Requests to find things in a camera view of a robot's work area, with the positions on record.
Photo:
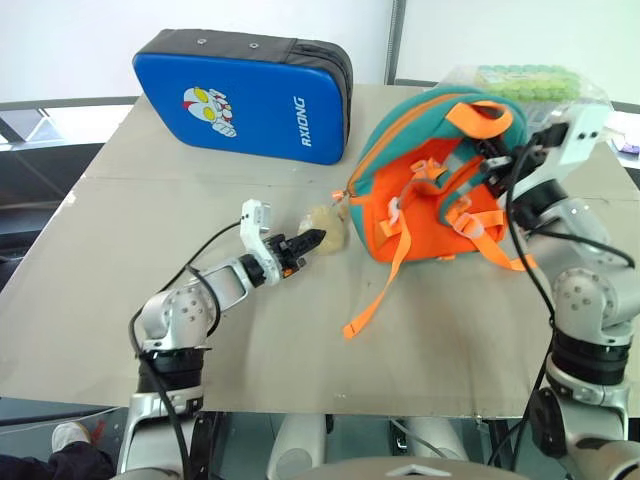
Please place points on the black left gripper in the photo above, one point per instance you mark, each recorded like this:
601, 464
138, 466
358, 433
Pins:
286, 254

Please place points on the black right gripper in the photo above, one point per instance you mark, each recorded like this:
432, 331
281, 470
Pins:
537, 147

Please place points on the orange and teal backpack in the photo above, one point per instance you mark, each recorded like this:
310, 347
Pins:
400, 150

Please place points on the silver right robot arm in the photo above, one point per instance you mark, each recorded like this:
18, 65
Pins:
585, 295

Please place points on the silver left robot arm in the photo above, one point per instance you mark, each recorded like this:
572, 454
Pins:
175, 310

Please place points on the clear bag of green items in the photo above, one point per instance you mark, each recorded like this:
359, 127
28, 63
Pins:
530, 85

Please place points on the purple and white packet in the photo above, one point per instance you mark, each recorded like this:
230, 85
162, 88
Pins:
629, 146

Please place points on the blue kick pad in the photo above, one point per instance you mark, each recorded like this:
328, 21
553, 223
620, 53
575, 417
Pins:
250, 110

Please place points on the grey metal pole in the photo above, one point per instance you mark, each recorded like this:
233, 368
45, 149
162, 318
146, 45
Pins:
394, 40

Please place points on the white rounded robot leg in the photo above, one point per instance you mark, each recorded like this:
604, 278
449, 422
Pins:
295, 450
435, 440

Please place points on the grey robot chest plate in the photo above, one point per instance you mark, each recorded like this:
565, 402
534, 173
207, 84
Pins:
410, 471

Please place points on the dark metal railing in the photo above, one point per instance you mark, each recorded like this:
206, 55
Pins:
60, 104

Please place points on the white shoe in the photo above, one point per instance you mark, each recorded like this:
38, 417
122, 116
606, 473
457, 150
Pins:
67, 432

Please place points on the dark trouser leg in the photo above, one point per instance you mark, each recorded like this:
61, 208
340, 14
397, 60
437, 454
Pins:
55, 462

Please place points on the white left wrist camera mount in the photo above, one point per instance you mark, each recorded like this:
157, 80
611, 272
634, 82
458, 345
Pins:
251, 225

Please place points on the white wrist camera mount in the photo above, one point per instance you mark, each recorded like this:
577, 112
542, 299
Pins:
251, 225
580, 140

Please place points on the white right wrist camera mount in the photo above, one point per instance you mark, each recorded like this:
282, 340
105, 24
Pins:
580, 140

